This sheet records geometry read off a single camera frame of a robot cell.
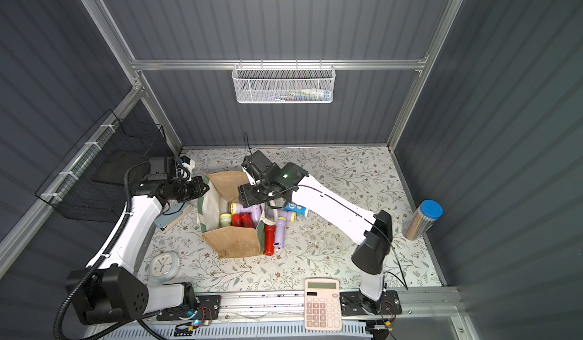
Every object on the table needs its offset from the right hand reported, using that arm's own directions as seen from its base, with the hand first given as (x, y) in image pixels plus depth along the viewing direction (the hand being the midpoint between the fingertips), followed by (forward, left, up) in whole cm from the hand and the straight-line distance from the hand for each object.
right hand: (248, 196), depth 72 cm
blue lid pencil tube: (-3, -58, -10) cm, 59 cm away
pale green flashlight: (+1, +13, -18) cm, 22 cm away
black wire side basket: (+2, +49, +5) cm, 49 cm away
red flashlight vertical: (+1, +5, -19) cm, 19 cm away
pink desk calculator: (-26, -24, -23) cm, 43 cm away
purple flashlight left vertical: (-3, -9, -22) cm, 24 cm away
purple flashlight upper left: (+5, -10, -22) cm, 24 cm away
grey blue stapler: (-7, +22, +2) cm, 23 cm away
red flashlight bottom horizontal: (+1, +8, -19) cm, 20 cm away
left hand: (+7, +16, -5) cm, 19 cm away
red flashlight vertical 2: (-3, -5, -23) cm, 24 cm away
